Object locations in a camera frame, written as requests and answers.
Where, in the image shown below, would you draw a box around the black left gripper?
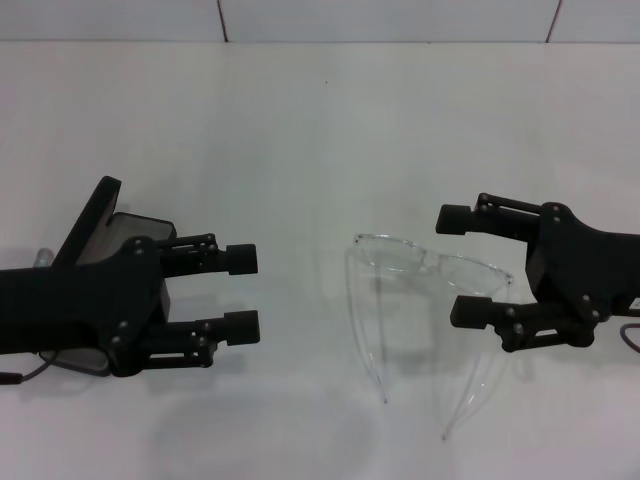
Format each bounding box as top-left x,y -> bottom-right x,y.
0,232 -> 262,379

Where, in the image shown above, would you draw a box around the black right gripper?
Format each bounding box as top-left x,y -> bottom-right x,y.
435,192 -> 640,354

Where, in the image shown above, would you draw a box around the clear plastic glasses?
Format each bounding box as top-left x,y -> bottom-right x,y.
344,232 -> 516,441

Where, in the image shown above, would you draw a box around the black glasses case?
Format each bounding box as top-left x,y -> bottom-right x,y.
52,175 -> 179,266

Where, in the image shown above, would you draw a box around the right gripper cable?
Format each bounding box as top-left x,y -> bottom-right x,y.
619,323 -> 640,357

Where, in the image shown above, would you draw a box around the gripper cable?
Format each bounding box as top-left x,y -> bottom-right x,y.
0,359 -> 54,386
619,323 -> 640,357

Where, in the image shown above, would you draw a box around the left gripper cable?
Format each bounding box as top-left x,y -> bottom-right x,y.
0,359 -> 54,386

